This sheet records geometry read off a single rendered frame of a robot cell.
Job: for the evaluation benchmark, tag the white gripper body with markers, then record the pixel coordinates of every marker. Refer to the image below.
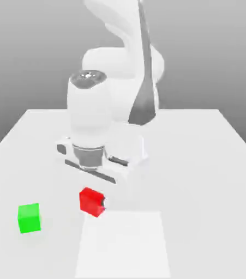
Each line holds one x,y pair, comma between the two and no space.
120,176

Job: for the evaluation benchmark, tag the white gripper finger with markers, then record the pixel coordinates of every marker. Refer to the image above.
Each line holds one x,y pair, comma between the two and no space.
106,202

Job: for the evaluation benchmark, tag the small red cube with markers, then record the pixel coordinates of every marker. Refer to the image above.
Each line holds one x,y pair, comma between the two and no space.
90,201

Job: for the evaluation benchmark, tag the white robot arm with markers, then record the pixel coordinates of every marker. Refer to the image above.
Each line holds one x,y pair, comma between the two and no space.
87,113

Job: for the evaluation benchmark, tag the small green cube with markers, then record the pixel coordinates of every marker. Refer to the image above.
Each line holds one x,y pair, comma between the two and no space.
29,218

